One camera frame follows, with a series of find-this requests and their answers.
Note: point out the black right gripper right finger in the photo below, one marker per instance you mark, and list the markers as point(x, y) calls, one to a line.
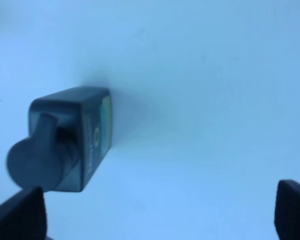
point(287, 210)

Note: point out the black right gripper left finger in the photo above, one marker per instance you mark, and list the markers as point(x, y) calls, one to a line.
point(23, 216)

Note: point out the black pump bottle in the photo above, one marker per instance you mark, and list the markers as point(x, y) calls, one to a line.
point(69, 134)

